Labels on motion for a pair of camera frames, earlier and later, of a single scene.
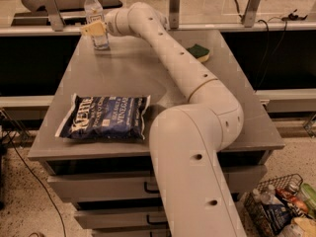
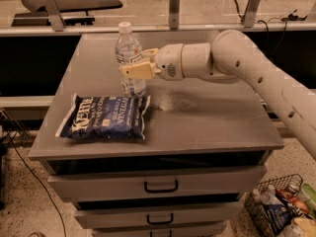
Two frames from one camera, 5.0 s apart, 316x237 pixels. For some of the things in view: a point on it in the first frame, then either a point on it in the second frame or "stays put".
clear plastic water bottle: (93, 14) → (128, 51)
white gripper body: (112, 24) → (168, 62)
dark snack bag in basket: (278, 216) stays put
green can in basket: (309, 197) stays put
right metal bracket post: (253, 4) stays put
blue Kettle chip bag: (105, 118) stays put
